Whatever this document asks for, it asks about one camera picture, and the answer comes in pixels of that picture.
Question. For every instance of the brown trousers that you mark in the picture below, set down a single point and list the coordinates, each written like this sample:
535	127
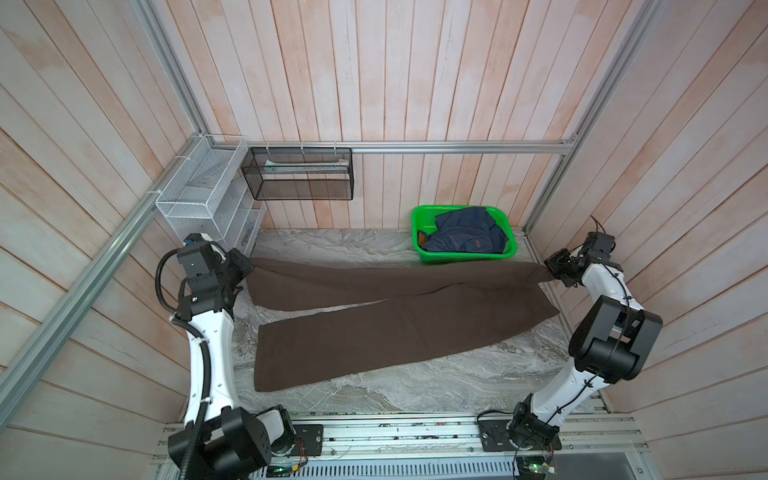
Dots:
352	320

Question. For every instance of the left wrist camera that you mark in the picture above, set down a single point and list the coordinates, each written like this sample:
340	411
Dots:
195	238

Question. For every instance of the aluminium frame rail right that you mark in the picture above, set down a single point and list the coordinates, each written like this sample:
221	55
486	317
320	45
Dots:
635	35

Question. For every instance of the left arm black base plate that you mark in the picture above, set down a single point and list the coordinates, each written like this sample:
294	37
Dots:
304	439

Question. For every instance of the green plastic basket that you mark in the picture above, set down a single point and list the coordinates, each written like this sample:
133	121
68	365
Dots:
423	218

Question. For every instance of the black wire mesh basket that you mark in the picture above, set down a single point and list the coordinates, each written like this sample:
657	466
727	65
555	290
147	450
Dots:
299	173

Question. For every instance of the green circuit board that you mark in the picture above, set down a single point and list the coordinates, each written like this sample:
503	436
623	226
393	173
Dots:
533	468

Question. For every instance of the aluminium frame rail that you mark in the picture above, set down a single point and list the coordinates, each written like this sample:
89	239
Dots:
38	353
416	147
635	35

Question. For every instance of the left circuit board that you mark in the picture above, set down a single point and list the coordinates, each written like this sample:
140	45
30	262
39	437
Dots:
281	471

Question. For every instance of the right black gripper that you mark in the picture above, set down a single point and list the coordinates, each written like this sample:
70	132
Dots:
552	261

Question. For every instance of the white wire mesh shelf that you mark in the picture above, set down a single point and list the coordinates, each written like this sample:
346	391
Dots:
209	194

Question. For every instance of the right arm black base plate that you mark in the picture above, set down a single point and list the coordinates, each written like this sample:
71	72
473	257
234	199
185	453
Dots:
495	435

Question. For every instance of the aluminium frame rail left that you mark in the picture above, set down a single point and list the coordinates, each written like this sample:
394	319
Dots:
38	353

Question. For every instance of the navy blue trousers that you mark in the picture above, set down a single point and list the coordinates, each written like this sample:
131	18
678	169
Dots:
471	230

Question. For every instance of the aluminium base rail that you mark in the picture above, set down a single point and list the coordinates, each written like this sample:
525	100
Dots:
454	435

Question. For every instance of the aluminium frame rail back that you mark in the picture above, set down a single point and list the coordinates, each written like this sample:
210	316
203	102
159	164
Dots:
416	147

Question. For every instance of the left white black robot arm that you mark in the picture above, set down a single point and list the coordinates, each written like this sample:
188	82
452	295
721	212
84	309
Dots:
220	439

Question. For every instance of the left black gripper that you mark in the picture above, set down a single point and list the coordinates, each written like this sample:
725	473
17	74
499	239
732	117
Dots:
236	256

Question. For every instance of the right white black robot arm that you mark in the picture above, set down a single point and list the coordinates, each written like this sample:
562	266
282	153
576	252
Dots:
611	344

